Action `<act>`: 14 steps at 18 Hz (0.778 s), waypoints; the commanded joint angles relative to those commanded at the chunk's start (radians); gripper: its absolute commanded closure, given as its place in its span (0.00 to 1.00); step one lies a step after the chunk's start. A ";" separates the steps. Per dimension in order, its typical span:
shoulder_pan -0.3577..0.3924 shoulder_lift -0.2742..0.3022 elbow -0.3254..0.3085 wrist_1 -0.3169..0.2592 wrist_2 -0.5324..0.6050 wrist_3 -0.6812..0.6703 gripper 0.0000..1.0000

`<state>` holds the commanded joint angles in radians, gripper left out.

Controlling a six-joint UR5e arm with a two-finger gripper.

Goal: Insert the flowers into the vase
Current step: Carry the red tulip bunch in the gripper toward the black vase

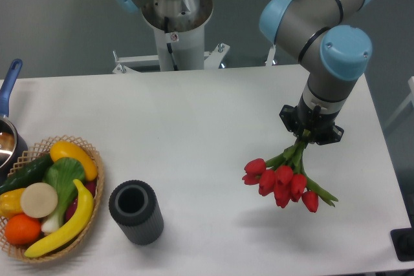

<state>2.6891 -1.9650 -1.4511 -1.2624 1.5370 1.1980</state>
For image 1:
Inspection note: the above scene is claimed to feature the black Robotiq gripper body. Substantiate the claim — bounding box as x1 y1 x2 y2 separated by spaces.
279 96 344 145

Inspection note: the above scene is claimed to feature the red tulip bouquet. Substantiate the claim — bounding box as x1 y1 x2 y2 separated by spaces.
242 130 338 213

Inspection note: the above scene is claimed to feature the dark grey ribbed vase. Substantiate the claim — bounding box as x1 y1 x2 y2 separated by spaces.
109 180 164 246

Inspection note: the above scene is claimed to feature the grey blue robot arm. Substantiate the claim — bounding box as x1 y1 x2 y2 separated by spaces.
116 0 373 145

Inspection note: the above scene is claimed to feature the black device at table edge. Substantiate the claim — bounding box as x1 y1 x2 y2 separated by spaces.
390 228 413 262

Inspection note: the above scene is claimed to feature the dark red vegetable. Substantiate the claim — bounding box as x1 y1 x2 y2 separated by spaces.
65 180 97 222

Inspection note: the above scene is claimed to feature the yellow squash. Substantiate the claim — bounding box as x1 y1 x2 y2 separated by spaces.
49 140 98 182

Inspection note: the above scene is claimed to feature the green bok choy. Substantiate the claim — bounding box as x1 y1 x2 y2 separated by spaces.
41 157 85 235

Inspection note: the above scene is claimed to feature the yellow banana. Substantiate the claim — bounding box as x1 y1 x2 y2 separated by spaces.
24 179 94 259

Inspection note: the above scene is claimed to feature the beige round disc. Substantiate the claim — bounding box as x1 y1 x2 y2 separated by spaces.
20 182 58 218

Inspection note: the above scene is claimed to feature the green cucumber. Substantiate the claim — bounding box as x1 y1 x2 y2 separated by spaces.
1 154 54 194

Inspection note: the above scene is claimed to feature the orange fruit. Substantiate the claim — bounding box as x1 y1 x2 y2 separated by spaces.
5 214 41 245

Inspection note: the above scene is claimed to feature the yellow bell pepper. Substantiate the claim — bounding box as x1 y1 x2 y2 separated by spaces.
1 188 25 218

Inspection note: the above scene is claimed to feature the woven wicker basket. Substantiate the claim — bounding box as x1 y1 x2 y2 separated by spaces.
1 135 104 264

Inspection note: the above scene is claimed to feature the white frame at right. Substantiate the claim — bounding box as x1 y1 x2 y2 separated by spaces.
384 76 413 133

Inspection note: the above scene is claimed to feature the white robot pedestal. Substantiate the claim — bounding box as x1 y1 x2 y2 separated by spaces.
112 0 231 74

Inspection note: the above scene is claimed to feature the blue handled saucepan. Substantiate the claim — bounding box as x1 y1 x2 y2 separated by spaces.
1 59 28 184

